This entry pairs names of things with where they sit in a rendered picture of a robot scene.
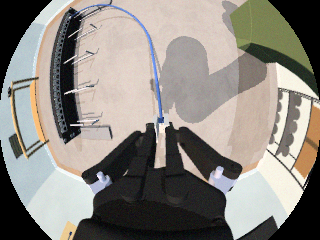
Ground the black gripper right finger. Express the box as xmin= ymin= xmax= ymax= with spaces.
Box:
xmin=164 ymin=113 xmax=243 ymax=204

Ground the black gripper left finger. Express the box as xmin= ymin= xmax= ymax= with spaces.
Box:
xmin=81 ymin=114 xmax=159 ymax=203

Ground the white cable plug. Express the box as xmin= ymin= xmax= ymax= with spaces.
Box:
xmin=158 ymin=117 xmax=165 ymax=133

